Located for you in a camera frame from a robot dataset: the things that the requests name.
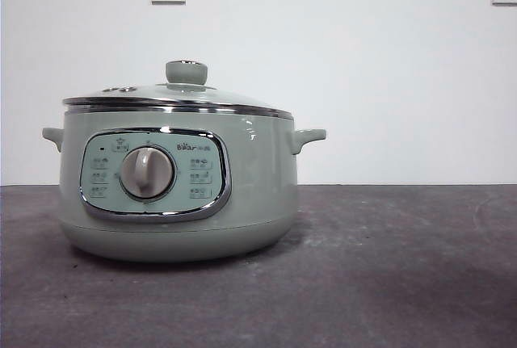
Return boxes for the glass lid with green knob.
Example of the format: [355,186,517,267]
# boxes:
[61,59,292,119]

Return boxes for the pale green electric cooking pot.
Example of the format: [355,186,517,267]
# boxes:
[41,106,327,264]

